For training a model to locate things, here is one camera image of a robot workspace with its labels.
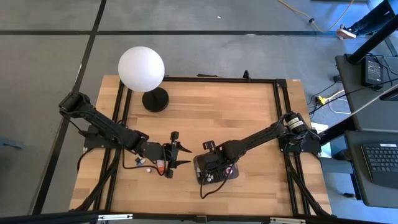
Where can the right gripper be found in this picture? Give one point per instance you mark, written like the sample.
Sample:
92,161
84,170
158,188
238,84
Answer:
208,163

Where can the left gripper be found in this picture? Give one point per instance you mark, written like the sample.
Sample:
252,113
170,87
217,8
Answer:
166,155

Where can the large red food coloring bottle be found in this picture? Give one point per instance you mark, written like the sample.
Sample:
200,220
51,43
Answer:
228,170

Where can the smoky translucent plastic bin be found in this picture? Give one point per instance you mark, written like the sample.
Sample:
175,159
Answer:
233,180

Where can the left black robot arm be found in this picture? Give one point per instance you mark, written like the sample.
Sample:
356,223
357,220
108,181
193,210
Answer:
105,127

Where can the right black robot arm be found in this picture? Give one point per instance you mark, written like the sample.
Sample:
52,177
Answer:
261,135

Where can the black flat strip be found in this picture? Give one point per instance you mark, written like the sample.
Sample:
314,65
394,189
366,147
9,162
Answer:
207,75

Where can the black table clamp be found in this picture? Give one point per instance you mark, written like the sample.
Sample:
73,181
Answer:
246,75

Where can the white globe table lamp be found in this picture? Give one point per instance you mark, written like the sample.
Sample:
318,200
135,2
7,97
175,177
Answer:
141,68

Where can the white sticker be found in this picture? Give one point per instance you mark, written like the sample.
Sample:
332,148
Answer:
296,80

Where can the black crossbar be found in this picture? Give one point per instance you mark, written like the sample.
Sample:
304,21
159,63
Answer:
46,219

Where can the grey side desk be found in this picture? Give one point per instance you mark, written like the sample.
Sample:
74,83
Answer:
373,112
354,174

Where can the blue floor object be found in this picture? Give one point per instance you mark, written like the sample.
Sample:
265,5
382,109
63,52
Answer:
11,143

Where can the black keyboard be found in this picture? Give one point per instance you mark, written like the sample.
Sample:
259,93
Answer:
382,161

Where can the person's shoe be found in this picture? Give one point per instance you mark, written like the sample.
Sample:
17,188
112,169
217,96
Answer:
345,33

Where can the black power adapter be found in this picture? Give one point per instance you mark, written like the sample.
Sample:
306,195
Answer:
372,71

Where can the black slanted pole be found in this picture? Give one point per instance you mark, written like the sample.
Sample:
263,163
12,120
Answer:
373,43

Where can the person's leg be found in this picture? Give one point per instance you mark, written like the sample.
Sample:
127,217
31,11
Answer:
370,18

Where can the black aluminium table frame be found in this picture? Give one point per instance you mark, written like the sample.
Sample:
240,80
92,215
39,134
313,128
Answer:
217,80

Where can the silver metal bracket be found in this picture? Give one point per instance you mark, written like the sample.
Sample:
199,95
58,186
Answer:
287,220
115,217

